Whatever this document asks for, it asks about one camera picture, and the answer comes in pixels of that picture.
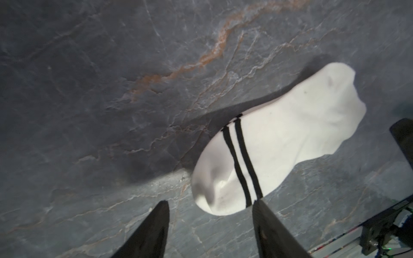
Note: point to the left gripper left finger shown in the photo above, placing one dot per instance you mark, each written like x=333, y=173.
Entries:
x=150, y=238

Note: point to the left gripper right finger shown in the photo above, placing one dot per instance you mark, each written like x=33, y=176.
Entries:
x=273, y=239

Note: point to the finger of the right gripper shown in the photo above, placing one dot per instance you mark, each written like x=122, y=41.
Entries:
x=402, y=132

